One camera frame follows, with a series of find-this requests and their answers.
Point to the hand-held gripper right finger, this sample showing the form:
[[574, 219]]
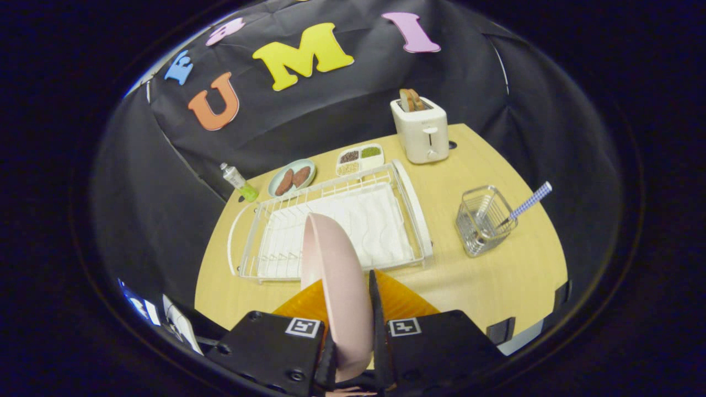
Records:
[[436, 347]]

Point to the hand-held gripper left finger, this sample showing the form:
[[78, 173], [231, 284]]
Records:
[[265, 353]]

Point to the pink plate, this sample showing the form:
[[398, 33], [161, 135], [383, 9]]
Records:
[[342, 286]]

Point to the small teal plate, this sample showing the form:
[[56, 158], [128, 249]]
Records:
[[276, 182]]

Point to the white compartment dish with grains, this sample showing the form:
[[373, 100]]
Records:
[[358, 160]]

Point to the black table leg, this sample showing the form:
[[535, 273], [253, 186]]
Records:
[[562, 295], [502, 331]]

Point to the white sheet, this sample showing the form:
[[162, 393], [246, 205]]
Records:
[[182, 325]]

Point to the white drip tray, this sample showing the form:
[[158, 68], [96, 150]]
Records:
[[375, 220]]

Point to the brown meat patty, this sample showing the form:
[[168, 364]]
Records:
[[284, 182], [301, 176]]

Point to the clear bottle with green liquid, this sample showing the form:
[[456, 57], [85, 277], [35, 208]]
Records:
[[237, 181]]

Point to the white toaster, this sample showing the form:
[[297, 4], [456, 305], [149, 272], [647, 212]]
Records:
[[424, 132]]

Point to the toast slice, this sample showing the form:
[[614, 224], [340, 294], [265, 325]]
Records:
[[417, 100], [406, 100]]

